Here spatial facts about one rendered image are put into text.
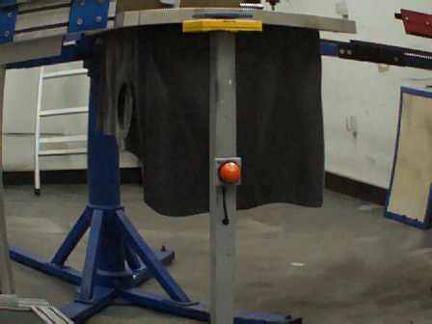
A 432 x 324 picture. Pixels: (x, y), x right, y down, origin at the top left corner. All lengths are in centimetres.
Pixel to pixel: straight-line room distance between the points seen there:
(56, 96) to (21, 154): 48
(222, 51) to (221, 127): 15
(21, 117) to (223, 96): 493
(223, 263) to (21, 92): 493
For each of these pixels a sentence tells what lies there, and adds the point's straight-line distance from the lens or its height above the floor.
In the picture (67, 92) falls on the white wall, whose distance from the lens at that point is 711.
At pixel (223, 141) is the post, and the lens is 220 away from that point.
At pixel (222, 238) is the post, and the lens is 222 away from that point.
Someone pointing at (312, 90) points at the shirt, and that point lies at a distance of 257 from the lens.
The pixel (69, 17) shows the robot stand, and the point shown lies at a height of 98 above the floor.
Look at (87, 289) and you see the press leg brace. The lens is 356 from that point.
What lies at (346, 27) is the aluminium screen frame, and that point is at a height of 97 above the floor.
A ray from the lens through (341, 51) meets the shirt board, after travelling 361.
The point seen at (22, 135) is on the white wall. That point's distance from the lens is 707.
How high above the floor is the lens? 90
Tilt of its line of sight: 6 degrees down
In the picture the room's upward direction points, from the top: straight up
